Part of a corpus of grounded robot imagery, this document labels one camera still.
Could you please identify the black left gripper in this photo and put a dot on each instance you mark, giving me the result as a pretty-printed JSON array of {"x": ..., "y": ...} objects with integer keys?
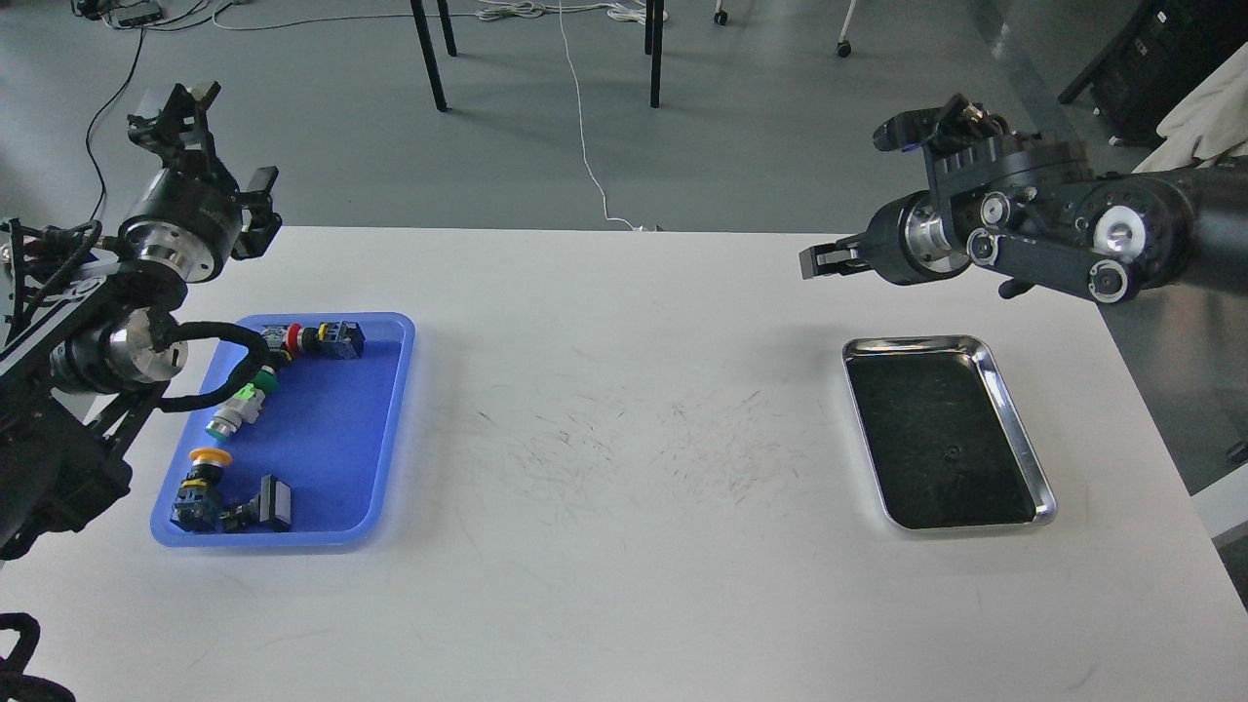
[{"x": 179, "y": 220}]

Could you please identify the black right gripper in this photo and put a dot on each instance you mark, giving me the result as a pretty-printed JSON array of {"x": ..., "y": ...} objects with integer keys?
[{"x": 883, "y": 248}]

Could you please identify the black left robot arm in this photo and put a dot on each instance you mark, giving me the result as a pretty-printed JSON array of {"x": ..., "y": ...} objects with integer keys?
[{"x": 93, "y": 347}]

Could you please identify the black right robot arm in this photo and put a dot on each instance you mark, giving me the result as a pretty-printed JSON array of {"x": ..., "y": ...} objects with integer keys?
[{"x": 1029, "y": 207}]

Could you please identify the power strip on floor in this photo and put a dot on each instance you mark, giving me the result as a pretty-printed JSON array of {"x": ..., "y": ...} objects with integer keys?
[{"x": 123, "y": 14}]

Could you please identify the shiny metal tray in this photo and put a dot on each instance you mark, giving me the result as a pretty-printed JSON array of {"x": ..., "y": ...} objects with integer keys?
[{"x": 947, "y": 448}]

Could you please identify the black table leg left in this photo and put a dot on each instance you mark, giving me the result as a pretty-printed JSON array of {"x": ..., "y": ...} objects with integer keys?
[{"x": 422, "y": 24}]

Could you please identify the black table leg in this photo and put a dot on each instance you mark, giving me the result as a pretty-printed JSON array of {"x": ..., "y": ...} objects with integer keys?
[
  {"x": 654, "y": 14},
  {"x": 422, "y": 24}
]

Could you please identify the blue plastic tray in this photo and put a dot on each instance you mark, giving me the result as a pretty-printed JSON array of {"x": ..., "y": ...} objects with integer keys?
[{"x": 328, "y": 433}]

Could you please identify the black table leg right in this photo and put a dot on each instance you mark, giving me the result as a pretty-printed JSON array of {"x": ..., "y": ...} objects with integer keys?
[{"x": 654, "y": 14}]

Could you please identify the black cabinet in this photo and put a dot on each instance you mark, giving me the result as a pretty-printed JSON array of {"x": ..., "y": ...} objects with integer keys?
[{"x": 1165, "y": 51}]

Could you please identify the beige cloth on chair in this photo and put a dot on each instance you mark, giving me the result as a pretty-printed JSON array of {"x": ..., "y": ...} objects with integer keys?
[{"x": 1204, "y": 127}]

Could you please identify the red push button switch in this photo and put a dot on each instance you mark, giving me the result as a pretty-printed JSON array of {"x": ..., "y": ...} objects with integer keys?
[{"x": 336, "y": 341}]

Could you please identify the green push button switch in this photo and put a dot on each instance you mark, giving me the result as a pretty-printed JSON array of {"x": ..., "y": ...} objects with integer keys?
[{"x": 244, "y": 407}]

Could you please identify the yellow push button switch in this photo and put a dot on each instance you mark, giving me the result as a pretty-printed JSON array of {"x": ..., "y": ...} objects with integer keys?
[{"x": 198, "y": 502}]

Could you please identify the black switch block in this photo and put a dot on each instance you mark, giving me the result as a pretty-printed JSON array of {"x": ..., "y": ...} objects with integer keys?
[{"x": 271, "y": 508}]

